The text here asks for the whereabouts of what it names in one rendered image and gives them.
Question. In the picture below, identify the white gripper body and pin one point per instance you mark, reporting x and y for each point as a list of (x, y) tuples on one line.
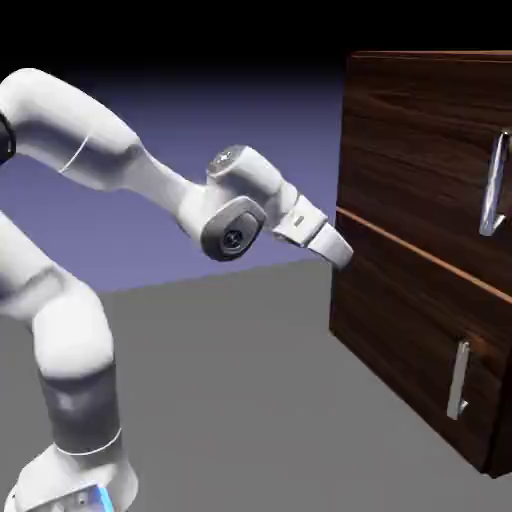
[(332, 246)]

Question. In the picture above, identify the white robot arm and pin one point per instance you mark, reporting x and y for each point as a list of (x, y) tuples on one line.
[(80, 132)]

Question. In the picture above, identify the small dark wood door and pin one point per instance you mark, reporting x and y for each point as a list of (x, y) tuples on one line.
[(400, 320)]

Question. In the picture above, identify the dark wood cabinet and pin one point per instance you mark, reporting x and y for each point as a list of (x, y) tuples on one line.
[(420, 320)]

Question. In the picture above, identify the large dark wood door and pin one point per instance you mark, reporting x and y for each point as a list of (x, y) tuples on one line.
[(416, 160)]

